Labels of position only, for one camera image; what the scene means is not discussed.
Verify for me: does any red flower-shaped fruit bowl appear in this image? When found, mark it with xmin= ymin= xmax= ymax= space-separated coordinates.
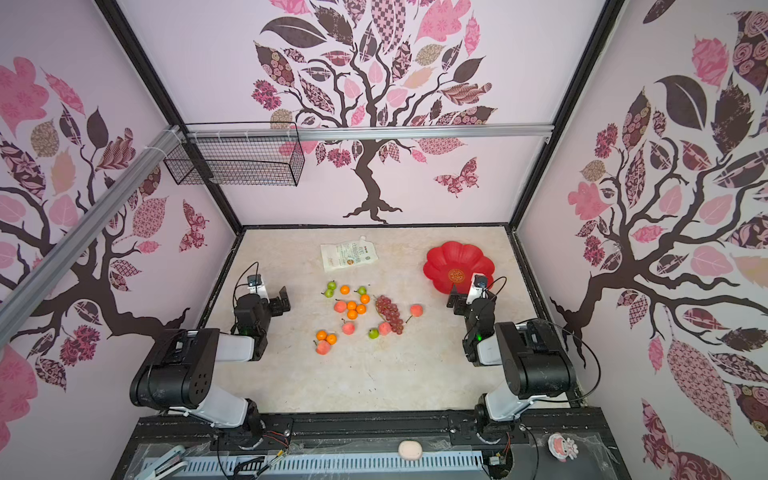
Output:
xmin=423 ymin=241 xmax=495 ymax=294

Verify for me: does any purple fake grape bunch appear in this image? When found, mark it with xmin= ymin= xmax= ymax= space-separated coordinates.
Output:
xmin=375 ymin=295 xmax=405 ymax=335

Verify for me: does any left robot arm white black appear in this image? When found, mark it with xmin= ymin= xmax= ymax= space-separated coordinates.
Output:
xmin=129 ymin=287 xmax=291 ymax=447

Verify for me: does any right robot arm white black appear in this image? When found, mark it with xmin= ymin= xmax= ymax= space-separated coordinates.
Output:
xmin=447 ymin=293 xmax=576 ymax=434

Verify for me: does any pink fake peach bottom left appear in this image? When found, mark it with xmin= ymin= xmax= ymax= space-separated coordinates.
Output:
xmin=315 ymin=340 xmax=332 ymax=355

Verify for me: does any pink fake peach middle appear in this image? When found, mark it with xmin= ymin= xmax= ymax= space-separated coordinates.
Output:
xmin=342 ymin=320 xmax=356 ymax=335

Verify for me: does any pink round sticker toy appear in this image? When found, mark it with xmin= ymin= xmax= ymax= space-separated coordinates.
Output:
xmin=547 ymin=433 xmax=579 ymax=463

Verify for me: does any white stapler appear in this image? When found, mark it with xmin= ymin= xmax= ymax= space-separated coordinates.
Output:
xmin=135 ymin=445 xmax=188 ymax=480

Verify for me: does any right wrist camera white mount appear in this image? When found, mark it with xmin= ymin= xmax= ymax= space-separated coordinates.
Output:
xmin=466 ymin=273 xmax=489 ymax=305

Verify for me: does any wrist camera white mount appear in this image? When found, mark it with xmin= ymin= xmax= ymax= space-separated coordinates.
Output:
xmin=247 ymin=273 xmax=268 ymax=299
xmin=466 ymin=273 xmax=489 ymax=305

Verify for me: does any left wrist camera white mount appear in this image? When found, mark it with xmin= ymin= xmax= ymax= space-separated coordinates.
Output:
xmin=247 ymin=273 xmax=268 ymax=299

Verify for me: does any white slotted cable duct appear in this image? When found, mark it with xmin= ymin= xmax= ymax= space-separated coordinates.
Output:
xmin=140 ymin=451 xmax=485 ymax=479

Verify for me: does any black wire basket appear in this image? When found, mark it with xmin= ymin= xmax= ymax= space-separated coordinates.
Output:
xmin=164 ymin=120 xmax=305 ymax=187

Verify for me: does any aluminium rail back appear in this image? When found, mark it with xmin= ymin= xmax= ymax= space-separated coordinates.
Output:
xmin=186 ymin=122 xmax=554 ymax=141

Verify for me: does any aluminium rail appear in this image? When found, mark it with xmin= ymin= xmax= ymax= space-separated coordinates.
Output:
xmin=186 ymin=122 xmax=554 ymax=141
xmin=1 ymin=125 xmax=183 ymax=345

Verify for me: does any aluminium rail left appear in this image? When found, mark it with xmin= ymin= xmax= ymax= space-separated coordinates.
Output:
xmin=1 ymin=125 xmax=183 ymax=345

